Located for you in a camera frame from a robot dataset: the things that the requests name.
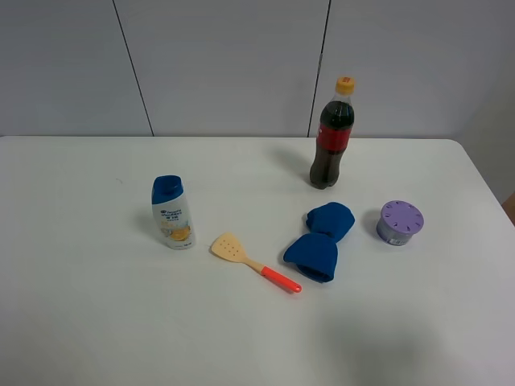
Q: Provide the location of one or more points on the blue towel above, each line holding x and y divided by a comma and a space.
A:
315, 254

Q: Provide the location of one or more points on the white blue shampoo bottle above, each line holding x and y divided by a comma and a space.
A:
171, 212

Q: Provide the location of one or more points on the cola bottle yellow cap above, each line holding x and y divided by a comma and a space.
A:
335, 127

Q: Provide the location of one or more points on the purple air freshener can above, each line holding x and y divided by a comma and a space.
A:
398, 222

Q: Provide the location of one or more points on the wooden spatula red handle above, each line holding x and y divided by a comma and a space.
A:
229, 248

